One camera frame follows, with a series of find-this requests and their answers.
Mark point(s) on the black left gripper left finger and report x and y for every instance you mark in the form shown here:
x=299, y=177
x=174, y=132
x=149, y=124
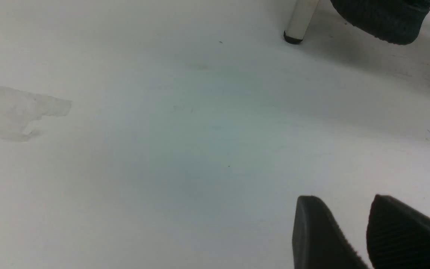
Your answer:
x=317, y=240

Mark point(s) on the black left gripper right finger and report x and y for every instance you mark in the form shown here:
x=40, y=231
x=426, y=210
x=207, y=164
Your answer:
x=398, y=236

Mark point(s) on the silver metal shoe rack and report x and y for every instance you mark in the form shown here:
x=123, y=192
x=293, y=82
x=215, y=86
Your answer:
x=300, y=19

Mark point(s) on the left black knit sneaker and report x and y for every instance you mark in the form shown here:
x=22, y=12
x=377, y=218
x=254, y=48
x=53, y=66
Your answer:
x=395, y=21

